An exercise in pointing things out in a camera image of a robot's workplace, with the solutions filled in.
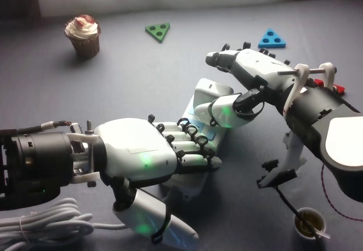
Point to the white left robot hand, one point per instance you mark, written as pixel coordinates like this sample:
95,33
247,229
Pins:
133,146

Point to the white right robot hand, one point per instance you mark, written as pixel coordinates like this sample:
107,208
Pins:
261,64

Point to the white power strip blue sockets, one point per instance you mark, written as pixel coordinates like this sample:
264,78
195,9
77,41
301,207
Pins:
208,91

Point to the blue triangle block three holes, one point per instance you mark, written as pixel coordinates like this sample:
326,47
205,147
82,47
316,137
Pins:
270,37

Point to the grey table cloth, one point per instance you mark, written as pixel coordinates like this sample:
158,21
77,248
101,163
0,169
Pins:
85,92

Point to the red triangle block with holes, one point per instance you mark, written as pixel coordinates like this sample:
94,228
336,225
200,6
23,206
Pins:
339,89

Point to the green triangle block three holes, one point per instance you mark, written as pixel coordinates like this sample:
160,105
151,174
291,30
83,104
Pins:
158,31

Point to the toy cupcake white frosting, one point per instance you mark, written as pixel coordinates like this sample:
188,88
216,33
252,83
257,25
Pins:
83,35

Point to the small white bowl of soup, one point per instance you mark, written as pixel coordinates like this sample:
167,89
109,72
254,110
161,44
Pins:
304,228

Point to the small white spoon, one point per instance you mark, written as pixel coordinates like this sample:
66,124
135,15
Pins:
324,234

